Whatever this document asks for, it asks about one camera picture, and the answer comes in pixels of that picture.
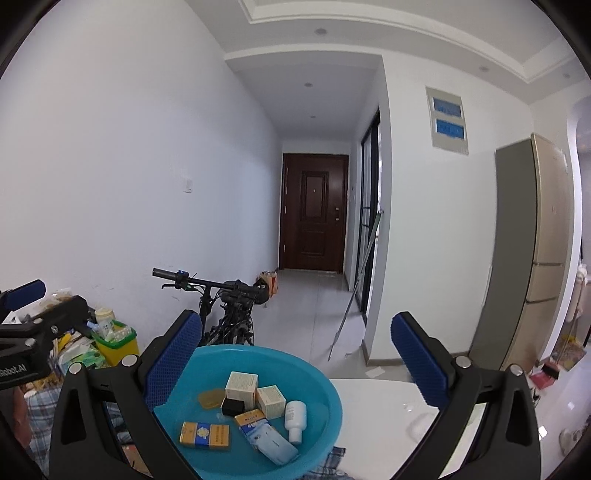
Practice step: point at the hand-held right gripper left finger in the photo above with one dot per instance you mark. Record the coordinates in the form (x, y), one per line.
(173, 364)

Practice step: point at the white lidded jar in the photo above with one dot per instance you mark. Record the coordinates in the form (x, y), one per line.
(105, 316)

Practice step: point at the dark brown door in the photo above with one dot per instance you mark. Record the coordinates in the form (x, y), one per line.
(314, 212)

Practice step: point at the person's left forearm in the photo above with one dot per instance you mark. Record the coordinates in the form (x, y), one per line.
(22, 415)

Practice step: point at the small white bottle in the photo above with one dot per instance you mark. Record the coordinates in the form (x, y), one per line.
(295, 417)

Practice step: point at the yellow printed bag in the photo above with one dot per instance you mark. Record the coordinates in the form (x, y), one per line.
(570, 351)

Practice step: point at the black framed glass door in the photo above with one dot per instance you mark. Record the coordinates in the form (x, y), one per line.
(371, 207)

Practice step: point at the tan plastic soap box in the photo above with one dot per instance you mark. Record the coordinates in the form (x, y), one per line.
(211, 399)

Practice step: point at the gold and white cigarette box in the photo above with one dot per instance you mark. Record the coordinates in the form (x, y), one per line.
(249, 420)

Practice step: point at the orange paper bag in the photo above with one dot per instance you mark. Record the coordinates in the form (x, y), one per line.
(268, 284)

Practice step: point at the black glossy box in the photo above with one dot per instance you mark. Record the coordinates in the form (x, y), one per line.
(232, 406)

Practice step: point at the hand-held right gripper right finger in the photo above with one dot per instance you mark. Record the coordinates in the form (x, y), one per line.
(418, 364)

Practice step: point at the gold and grey refrigerator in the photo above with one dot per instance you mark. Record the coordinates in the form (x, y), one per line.
(521, 254)

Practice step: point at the blue plaid shirt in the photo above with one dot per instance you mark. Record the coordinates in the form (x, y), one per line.
(41, 415)

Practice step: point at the blue plastic basin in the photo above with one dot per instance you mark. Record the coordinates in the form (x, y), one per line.
(318, 415)

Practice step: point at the grey wall panel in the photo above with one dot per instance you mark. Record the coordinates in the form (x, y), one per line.
(447, 120)

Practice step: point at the green tissue pack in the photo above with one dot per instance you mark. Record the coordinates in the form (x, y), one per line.
(85, 361)

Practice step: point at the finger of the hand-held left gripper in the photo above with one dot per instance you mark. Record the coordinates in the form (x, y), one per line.
(60, 318)
(25, 293)

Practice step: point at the yellow and green bin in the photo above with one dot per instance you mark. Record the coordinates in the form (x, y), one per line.
(117, 348)

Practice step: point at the light blue tissue pack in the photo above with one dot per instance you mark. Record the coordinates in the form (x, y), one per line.
(277, 447)

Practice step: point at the metal mop pole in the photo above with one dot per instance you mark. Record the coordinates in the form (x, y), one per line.
(355, 290)

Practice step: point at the red box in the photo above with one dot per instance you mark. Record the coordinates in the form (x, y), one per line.
(545, 374)

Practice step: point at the black bicycle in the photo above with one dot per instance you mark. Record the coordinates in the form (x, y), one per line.
(231, 314)

